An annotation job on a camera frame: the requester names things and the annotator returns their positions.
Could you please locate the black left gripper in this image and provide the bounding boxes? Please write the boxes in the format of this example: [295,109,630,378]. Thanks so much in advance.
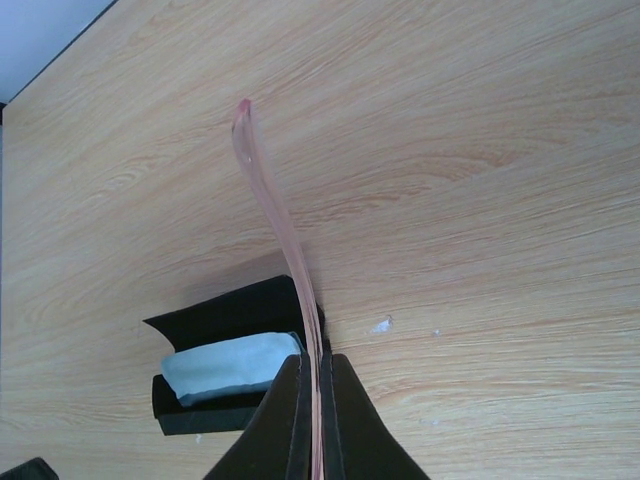
[0,457,59,480]

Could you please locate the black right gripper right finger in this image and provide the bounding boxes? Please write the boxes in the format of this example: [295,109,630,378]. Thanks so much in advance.
[321,353,428,480]

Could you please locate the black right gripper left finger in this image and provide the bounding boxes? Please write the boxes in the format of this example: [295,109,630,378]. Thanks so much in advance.
[205,353,312,480]

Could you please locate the light blue cleaning cloth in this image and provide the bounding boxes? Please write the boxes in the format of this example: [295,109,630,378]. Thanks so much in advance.
[161,332,303,407]

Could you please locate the black sunglasses case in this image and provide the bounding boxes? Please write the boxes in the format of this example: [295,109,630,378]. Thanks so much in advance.
[145,275,306,436]

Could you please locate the pink sunglasses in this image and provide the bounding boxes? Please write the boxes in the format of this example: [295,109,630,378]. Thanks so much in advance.
[231,98,325,479]

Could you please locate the white tape scrap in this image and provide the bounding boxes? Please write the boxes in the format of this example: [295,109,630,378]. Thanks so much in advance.
[370,315,394,334]

